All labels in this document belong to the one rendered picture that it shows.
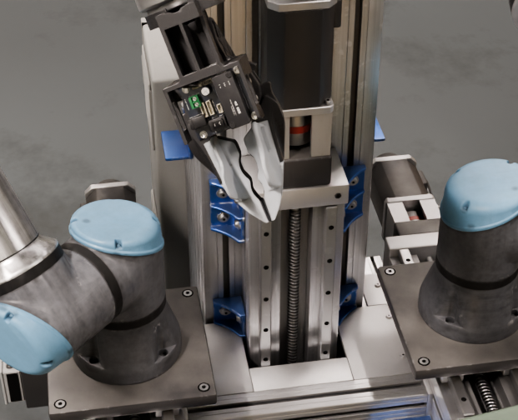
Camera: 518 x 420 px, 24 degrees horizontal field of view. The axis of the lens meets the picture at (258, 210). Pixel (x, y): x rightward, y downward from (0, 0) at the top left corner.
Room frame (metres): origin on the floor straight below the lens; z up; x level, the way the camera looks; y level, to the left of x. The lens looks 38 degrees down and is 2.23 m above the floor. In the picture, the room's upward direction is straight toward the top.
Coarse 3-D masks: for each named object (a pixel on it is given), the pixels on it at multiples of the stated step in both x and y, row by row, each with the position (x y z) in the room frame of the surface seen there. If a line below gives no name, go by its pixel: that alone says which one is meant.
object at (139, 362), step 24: (168, 312) 1.21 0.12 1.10; (96, 336) 1.17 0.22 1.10; (120, 336) 1.16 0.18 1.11; (144, 336) 1.16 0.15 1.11; (168, 336) 1.19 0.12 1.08; (96, 360) 1.17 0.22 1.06; (120, 360) 1.15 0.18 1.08; (144, 360) 1.15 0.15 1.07; (168, 360) 1.17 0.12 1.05; (120, 384) 1.14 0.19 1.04
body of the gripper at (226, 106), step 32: (192, 0) 0.92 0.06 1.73; (224, 0) 0.95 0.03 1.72; (192, 32) 0.92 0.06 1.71; (192, 64) 0.90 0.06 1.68; (224, 64) 0.90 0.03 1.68; (256, 64) 0.94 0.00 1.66; (192, 96) 0.88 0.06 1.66; (224, 96) 0.87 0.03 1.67; (256, 96) 0.91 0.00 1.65; (192, 128) 0.86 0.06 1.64; (224, 128) 0.87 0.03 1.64
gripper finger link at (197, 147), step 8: (184, 120) 0.92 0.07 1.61; (192, 136) 0.91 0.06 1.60; (216, 136) 0.91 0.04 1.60; (192, 144) 0.91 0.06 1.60; (200, 144) 0.90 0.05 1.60; (192, 152) 0.90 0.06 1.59; (200, 152) 0.90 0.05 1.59; (200, 160) 0.90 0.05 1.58; (208, 160) 0.90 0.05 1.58; (208, 168) 0.90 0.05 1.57; (216, 176) 0.89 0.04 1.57
